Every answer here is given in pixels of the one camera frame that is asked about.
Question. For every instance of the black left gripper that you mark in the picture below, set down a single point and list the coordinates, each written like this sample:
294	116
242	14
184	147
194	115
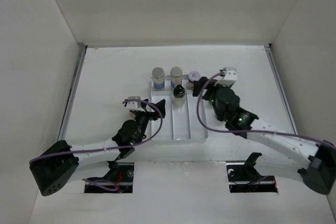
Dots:
152	115

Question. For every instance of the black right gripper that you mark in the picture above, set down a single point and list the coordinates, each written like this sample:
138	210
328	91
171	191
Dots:
210	87

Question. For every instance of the white-lid sauce jar red logo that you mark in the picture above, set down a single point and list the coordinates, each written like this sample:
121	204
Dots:
193	76

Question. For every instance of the black-cap grinder white salt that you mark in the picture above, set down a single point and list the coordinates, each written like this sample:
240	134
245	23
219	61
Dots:
178	98

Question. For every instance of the silver-lid jar blue label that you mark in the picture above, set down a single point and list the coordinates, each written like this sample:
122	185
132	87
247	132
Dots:
158	78
176	76

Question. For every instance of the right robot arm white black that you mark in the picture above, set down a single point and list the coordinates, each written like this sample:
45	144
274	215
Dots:
314	159

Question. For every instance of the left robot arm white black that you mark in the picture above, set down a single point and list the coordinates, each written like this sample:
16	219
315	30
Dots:
63	163

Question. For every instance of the white divided organizer tray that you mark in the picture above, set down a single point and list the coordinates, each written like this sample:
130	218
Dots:
180	125

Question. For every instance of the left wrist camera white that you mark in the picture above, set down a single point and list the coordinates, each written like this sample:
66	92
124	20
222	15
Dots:
134	103

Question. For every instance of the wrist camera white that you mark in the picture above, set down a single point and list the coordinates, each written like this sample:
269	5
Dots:
228	76
134	103

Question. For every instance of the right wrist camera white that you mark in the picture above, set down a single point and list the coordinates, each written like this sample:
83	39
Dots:
228	76

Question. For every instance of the aluminium table edge rail right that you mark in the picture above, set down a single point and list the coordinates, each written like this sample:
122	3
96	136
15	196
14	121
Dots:
280	87

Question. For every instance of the aluminium table edge rail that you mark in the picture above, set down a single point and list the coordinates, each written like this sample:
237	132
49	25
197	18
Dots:
280	87
72	92

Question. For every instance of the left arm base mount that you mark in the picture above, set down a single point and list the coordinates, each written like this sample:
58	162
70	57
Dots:
117	180

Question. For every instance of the aluminium table edge rail left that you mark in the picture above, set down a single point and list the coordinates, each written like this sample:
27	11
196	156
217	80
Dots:
72	92

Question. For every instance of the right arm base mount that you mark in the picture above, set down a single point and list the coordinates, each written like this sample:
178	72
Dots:
244	178

